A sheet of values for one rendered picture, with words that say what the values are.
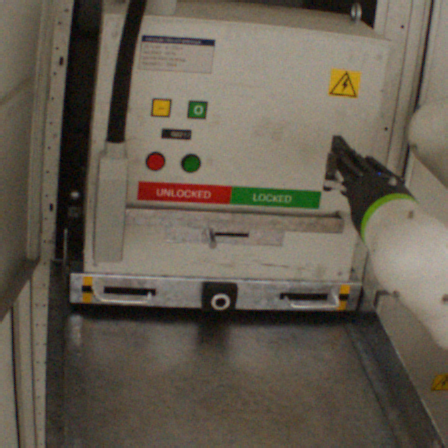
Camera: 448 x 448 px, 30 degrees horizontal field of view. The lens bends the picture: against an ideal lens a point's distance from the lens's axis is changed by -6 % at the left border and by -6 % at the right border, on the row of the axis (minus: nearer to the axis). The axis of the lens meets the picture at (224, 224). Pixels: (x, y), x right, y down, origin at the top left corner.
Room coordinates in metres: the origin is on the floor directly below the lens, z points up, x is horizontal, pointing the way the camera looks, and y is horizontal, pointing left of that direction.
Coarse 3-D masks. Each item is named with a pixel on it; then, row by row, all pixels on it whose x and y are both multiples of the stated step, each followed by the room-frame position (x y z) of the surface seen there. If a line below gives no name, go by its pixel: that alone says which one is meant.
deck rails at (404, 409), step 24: (72, 312) 1.29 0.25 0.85; (360, 312) 1.40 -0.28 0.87; (72, 336) 1.22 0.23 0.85; (360, 336) 1.34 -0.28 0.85; (384, 336) 1.26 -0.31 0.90; (72, 360) 1.14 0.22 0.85; (360, 360) 1.26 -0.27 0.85; (384, 360) 1.24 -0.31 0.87; (72, 384) 1.08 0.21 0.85; (384, 384) 1.19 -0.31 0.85; (408, 384) 1.12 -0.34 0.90; (72, 408) 1.01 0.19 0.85; (384, 408) 1.12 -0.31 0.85; (408, 408) 1.09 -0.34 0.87; (72, 432) 0.95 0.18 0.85; (408, 432) 1.05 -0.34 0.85; (432, 432) 0.99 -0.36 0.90
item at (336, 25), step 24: (192, 0) 1.54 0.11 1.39; (216, 0) 1.57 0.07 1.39; (240, 24) 1.37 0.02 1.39; (264, 24) 1.38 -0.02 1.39; (288, 24) 1.43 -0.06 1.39; (312, 24) 1.46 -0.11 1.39; (336, 24) 1.50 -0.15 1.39; (360, 24) 1.55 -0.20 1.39; (96, 72) 1.44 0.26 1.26; (96, 96) 1.32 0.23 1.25
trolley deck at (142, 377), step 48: (48, 288) 1.36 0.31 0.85; (48, 336) 1.21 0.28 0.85; (96, 336) 1.23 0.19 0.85; (144, 336) 1.26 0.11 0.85; (192, 336) 1.28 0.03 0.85; (240, 336) 1.30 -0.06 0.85; (288, 336) 1.32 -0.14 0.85; (336, 336) 1.34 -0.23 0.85; (48, 384) 1.07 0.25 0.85; (96, 384) 1.09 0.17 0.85; (144, 384) 1.11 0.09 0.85; (192, 384) 1.13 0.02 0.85; (240, 384) 1.15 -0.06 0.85; (288, 384) 1.17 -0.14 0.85; (336, 384) 1.18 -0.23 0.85; (48, 432) 0.95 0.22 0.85; (96, 432) 0.97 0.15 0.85; (144, 432) 0.99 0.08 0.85; (192, 432) 1.01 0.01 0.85; (240, 432) 1.02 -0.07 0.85; (288, 432) 1.03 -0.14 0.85; (336, 432) 1.05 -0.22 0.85; (384, 432) 1.05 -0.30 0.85
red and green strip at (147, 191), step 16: (144, 192) 1.34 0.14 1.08; (160, 192) 1.34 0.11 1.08; (176, 192) 1.35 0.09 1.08; (192, 192) 1.36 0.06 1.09; (208, 192) 1.36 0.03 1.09; (224, 192) 1.37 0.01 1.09; (240, 192) 1.37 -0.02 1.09; (256, 192) 1.38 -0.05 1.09; (272, 192) 1.38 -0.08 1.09; (288, 192) 1.39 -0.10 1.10; (304, 192) 1.39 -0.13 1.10; (320, 192) 1.40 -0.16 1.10
